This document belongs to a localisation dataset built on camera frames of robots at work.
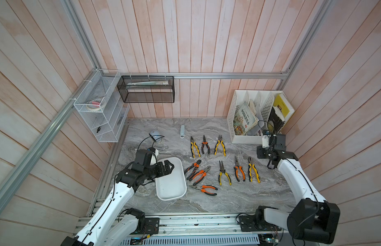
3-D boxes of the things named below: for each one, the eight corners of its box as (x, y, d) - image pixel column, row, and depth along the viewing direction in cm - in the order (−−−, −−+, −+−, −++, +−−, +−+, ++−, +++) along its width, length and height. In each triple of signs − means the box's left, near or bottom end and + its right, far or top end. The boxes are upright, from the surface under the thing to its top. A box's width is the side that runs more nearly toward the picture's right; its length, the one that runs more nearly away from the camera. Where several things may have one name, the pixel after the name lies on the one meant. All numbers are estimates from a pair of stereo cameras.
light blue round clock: (152, 141, 109) (149, 132, 101) (156, 137, 111) (154, 129, 104) (157, 145, 107) (154, 137, 99) (161, 141, 109) (159, 133, 101)
